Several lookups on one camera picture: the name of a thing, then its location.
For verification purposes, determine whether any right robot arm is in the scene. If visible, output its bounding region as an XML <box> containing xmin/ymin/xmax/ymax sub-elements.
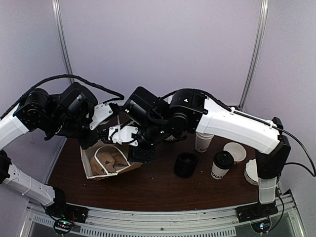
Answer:
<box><xmin>122</xmin><ymin>86</ymin><xmax>291</xmax><ymax>218</ymax></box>

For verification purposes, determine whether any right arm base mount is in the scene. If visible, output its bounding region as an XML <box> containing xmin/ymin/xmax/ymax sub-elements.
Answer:
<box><xmin>236</xmin><ymin>201</ymin><xmax>278</xmax><ymax>234</ymax></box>

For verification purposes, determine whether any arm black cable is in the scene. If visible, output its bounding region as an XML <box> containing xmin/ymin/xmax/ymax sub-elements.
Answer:
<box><xmin>0</xmin><ymin>74</ymin><xmax>125</xmax><ymax>119</ymax></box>
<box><xmin>278</xmin><ymin>128</ymin><xmax>316</xmax><ymax>177</ymax></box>

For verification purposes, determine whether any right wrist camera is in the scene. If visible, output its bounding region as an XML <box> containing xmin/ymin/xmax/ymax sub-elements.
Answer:
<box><xmin>99</xmin><ymin>125</ymin><xmax>139</xmax><ymax>147</ymax></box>

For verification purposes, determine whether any metal wall post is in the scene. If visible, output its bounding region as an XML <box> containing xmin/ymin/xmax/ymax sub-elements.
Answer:
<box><xmin>51</xmin><ymin>0</ymin><xmax>73</xmax><ymax>74</ymax></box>
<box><xmin>239</xmin><ymin>0</ymin><xmax>269</xmax><ymax>110</ymax></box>

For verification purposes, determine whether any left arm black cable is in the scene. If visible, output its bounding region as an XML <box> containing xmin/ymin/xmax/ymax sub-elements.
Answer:
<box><xmin>0</xmin><ymin>74</ymin><xmax>125</xmax><ymax>119</ymax></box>

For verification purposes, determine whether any right metal wall post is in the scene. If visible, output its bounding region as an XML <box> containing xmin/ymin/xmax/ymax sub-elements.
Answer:
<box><xmin>239</xmin><ymin>0</ymin><xmax>269</xmax><ymax>110</ymax></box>

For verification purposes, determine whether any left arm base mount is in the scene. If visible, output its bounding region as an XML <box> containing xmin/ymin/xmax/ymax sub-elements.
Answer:
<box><xmin>41</xmin><ymin>204</ymin><xmax>88</xmax><ymax>236</ymax></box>

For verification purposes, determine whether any left metal wall post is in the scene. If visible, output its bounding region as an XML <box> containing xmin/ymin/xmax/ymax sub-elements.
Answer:
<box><xmin>51</xmin><ymin>0</ymin><xmax>73</xmax><ymax>74</ymax></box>

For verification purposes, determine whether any stack of white paper cups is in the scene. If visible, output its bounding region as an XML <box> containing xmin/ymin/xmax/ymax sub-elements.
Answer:
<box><xmin>195</xmin><ymin>132</ymin><xmax>214</xmax><ymax>153</ymax></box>

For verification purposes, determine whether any stack of black lids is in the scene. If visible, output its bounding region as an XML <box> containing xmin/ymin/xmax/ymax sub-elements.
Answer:
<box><xmin>174</xmin><ymin>153</ymin><xmax>199</xmax><ymax>178</ymax></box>

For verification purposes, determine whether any white paper coffee cup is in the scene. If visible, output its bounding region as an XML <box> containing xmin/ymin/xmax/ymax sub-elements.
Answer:
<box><xmin>211</xmin><ymin>163</ymin><xmax>230</xmax><ymax>180</ymax></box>

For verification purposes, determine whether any aluminium front rail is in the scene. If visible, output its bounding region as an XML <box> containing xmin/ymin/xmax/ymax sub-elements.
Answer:
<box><xmin>24</xmin><ymin>192</ymin><xmax>302</xmax><ymax>237</ymax></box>

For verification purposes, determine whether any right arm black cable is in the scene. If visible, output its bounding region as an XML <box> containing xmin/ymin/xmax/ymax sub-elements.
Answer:
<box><xmin>278</xmin><ymin>128</ymin><xmax>316</xmax><ymax>177</ymax></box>

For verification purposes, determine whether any brown paper bag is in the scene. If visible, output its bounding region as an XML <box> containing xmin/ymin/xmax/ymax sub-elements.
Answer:
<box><xmin>79</xmin><ymin>118</ymin><xmax>144</xmax><ymax>182</ymax></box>

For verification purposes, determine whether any white round bowl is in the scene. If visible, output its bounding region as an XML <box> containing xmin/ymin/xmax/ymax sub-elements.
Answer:
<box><xmin>223</xmin><ymin>142</ymin><xmax>247</xmax><ymax>165</ymax></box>

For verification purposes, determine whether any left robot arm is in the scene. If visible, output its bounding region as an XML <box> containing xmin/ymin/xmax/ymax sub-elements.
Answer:
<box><xmin>0</xmin><ymin>82</ymin><xmax>98</xmax><ymax>219</ymax></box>

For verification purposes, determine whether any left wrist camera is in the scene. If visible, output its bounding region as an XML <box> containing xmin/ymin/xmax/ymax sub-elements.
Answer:
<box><xmin>89</xmin><ymin>103</ymin><xmax>119</xmax><ymax>130</ymax></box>

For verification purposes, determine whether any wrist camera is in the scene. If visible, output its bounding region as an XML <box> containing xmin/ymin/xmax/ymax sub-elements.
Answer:
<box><xmin>89</xmin><ymin>103</ymin><xmax>119</xmax><ymax>130</ymax></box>
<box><xmin>99</xmin><ymin>125</ymin><xmax>139</xmax><ymax>147</ymax></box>

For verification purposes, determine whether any cardboard cup carrier tray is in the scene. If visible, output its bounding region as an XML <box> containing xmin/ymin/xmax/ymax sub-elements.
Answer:
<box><xmin>90</xmin><ymin>151</ymin><xmax>128</xmax><ymax>175</ymax></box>

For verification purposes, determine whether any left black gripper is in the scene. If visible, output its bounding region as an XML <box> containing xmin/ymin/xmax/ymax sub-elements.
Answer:
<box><xmin>47</xmin><ymin>117</ymin><xmax>104</xmax><ymax>151</ymax></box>

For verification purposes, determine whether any white scalloped bowl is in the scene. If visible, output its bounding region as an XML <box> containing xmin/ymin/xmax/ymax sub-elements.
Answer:
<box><xmin>244</xmin><ymin>159</ymin><xmax>258</xmax><ymax>186</ymax></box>

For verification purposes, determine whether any black cup lid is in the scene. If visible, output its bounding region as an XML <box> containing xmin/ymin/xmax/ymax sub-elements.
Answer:
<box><xmin>213</xmin><ymin>151</ymin><xmax>235</xmax><ymax>170</ymax></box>

